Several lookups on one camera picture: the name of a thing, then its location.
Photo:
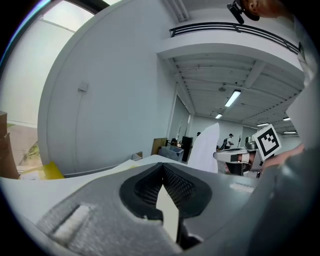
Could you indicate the round ceiling fixture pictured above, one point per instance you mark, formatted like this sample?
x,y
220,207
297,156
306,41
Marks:
x,y
222,88

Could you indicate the black window frame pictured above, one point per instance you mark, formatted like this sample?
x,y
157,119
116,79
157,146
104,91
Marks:
x,y
95,3

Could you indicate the wooden board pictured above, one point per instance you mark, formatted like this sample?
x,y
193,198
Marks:
x,y
158,145

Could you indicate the person's white shirt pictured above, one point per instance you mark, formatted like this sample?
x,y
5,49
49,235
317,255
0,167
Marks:
x,y
308,100

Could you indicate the black head-worn camera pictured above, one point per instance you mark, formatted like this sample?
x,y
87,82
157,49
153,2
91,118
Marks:
x,y
236,11

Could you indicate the yellow board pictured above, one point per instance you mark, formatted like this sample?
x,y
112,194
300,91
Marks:
x,y
53,170

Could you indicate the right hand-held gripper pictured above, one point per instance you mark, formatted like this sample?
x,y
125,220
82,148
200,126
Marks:
x,y
266,142

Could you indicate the long ceiling light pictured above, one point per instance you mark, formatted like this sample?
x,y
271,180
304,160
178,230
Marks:
x,y
290,133
218,116
263,124
233,98
286,119

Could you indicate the person's head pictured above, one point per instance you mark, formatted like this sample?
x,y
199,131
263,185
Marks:
x,y
267,8

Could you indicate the brown cardboard box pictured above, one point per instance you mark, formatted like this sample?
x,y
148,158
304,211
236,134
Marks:
x,y
3,122
8,157

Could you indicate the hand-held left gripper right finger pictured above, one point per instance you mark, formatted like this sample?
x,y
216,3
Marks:
x,y
237,212

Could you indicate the white wall box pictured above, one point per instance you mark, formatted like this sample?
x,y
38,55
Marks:
x,y
83,86

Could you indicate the blue plastic-wrapped bin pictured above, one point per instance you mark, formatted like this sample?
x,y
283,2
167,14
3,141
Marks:
x,y
172,153

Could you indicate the black balcony railing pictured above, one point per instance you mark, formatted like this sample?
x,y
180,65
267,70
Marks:
x,y
237,27

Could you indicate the small cardboard box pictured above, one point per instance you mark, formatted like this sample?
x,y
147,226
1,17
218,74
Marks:
x,y
137,156

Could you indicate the person's right forearm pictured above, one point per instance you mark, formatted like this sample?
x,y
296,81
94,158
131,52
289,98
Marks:
x,y
285,157

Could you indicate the white ceiling pipes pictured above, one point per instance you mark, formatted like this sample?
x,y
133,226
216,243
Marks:
x,y
180,10

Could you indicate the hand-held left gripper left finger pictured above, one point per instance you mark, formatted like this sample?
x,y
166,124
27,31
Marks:
x,y
105,220

